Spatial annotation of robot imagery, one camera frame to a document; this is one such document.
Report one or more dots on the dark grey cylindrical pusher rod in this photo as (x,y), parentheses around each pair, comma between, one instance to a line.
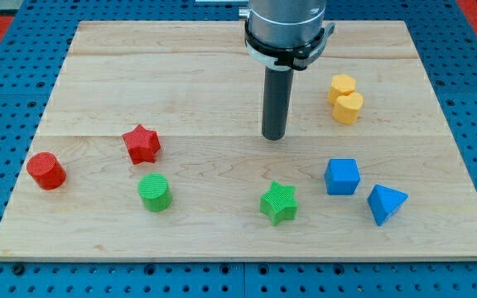
(276,100)

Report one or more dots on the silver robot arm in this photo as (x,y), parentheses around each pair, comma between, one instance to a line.
(284,36)

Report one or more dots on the green star block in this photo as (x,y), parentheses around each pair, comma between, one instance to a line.
(279,203)

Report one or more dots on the red star block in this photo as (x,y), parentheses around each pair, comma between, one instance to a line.
(142,144)

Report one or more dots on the yellow hexagon block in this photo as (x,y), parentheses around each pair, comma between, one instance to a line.
(341,84)

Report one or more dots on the yellow heart block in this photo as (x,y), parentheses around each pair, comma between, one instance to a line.
(346,108)

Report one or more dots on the blue cube block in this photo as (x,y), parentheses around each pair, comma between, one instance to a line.
(341,176)

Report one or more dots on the light wooden board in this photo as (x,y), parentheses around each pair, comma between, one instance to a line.
(196,86)

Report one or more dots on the blue triangular prism block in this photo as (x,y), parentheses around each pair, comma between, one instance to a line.
(384,202)

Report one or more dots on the green cylinder block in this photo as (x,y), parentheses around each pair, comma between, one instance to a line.
(155,192)

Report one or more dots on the red cylinder block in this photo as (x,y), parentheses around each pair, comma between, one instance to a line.
(46,171)

